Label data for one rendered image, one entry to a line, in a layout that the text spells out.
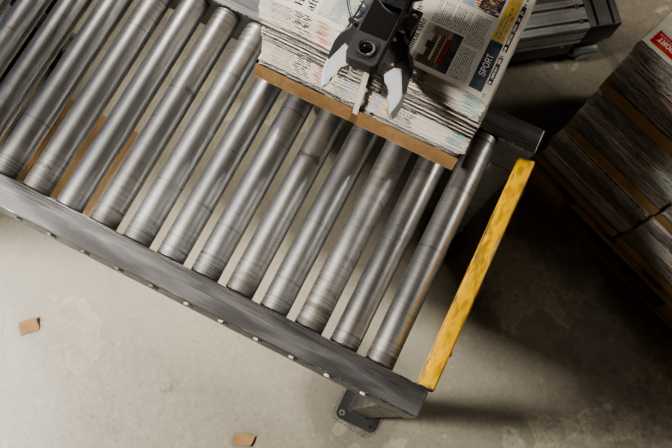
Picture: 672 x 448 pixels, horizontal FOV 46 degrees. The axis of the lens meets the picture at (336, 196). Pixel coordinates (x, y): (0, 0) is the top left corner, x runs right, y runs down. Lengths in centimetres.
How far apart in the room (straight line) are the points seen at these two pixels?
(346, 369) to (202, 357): 86
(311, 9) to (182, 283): 49
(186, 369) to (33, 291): 45
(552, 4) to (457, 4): 103
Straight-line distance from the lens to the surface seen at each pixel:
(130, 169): 139
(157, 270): 134
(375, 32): 105
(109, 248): 136
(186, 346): 212
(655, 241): 205
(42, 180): 142
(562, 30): 223
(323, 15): 119
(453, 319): 131
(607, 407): 225
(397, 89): 113
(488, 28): 124
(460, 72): 118
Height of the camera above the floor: 210
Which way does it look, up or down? 74 degrees down
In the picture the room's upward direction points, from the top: 12 degrees clockwise
